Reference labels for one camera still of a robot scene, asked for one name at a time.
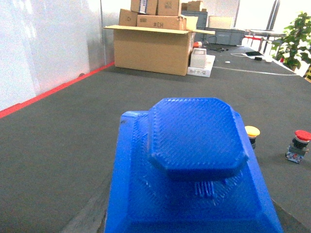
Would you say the blue 3D-printed part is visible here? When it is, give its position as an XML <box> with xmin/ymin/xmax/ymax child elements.
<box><xmin>104</xmin><ymin>98</ymin><xmax>283</xmax><ymax>233</ymax></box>

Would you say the white flat box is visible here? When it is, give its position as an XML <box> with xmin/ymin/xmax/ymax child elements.
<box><xmin>187</xmin><ymin>55</ymin><xmax>215</xmax><ymax>78</ymax></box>

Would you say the large cardboard box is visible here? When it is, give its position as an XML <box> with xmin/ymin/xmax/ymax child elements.
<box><xmin>103</xmin><ymin>25</ymin><xmax>215</xmax><ymax>76</ymax></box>

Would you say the small white box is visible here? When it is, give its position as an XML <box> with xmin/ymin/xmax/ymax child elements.
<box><xmin>190</xmin><ymin>48</ymin><xmax>207</xmax><ymax>68</ymax></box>

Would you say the yellow mushroom push button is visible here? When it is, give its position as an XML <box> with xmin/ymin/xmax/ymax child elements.
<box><xmin>245</xmin><ymin>125</ymin><xmax>260</xmax><ymax>150</ymax></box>

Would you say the red mushroom push button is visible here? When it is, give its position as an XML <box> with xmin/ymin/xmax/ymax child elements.
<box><xmin>285</xmin><ymin>130</ymin><xmax>311</xmax><ymax>164</ymax></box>

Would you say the green potted plant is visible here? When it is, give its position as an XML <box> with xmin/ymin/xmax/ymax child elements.
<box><xmin>271</xmin><ymin>12</ymin><xmax>311</xmax><ymax>71</ymax></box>

